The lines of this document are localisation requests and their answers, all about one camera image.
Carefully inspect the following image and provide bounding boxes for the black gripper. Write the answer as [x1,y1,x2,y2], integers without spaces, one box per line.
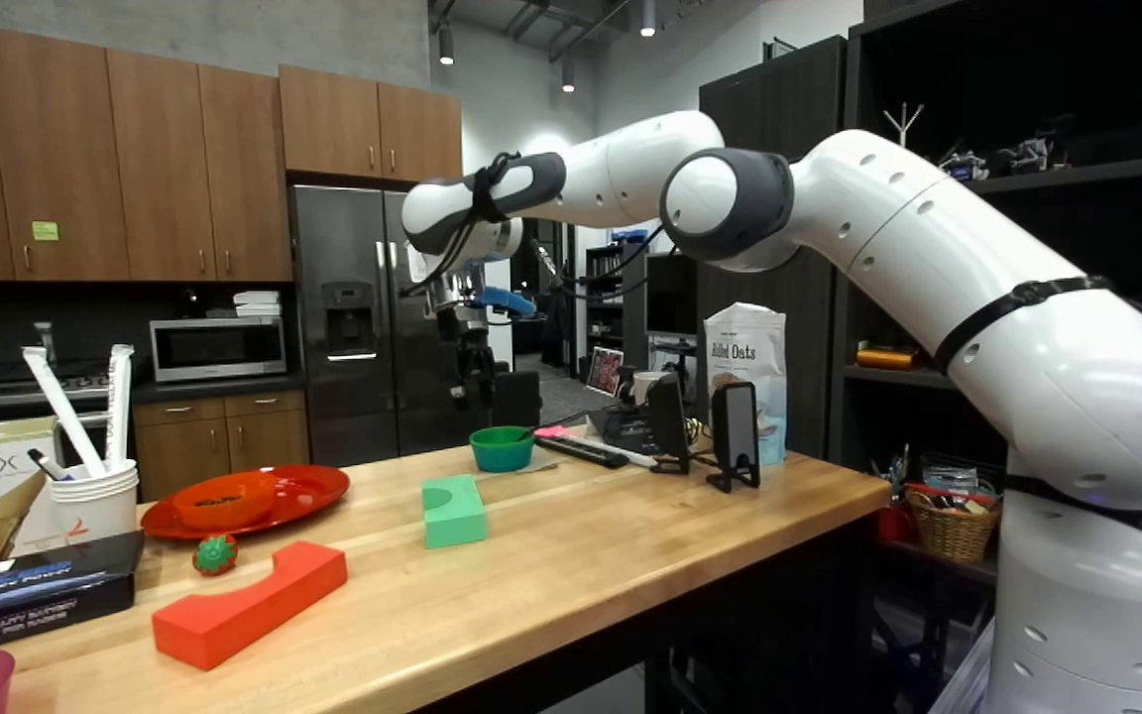
[442,288,506,400]

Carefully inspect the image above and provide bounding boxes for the green foam block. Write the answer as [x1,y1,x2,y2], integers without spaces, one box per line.
[415,472,491,550]

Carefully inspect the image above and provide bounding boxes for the orange foam block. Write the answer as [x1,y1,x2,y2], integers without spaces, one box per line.
[149,538,350,675]

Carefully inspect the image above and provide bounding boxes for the green bowl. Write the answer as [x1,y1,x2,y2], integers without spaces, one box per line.
[464,419,539,475]

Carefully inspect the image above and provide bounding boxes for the stainless steel refrigerator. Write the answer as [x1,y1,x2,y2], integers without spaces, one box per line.
[290,177,495,467]

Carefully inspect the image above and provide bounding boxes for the black pink marker tray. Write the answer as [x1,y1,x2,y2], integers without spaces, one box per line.
[532,419,635,472]

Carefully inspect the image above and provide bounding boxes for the black upright device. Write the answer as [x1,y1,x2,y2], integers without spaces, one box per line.
[646,374,699,475]

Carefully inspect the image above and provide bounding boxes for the red plate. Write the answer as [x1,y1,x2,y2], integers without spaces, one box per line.
[137,459,354,548]

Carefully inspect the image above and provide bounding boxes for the silver microwave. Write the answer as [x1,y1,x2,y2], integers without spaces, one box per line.
[148,312,290,388]

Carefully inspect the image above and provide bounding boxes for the black phone on stand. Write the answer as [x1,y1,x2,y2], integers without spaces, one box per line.
[704,378,765,495]

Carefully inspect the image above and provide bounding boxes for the white blue coffee bag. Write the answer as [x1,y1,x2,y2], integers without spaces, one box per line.
[700,298,791,467]

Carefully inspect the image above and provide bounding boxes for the toy strawberry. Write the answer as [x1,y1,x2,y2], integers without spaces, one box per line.
[190,530,243,578]

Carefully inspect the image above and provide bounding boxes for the short white stick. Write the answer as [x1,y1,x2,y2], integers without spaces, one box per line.
[100,343,137,467]

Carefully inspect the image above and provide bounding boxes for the brown upper cabinets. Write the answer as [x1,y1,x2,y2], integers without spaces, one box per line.
[0,16,464,286]

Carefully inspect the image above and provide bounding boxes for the black oven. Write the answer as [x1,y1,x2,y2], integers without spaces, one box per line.
[0,370,137,467]

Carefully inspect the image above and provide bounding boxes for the black flat box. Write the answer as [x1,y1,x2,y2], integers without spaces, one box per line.
[0,526,148,652]

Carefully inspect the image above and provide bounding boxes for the wicker basket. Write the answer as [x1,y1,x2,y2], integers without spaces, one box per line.
[898,480,1005,569]

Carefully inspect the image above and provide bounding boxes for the black shelf unit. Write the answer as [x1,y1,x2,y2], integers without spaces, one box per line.
[695,0,1142,590]

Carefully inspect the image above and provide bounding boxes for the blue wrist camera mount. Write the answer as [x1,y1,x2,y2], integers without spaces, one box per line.
[481,283,539,325]

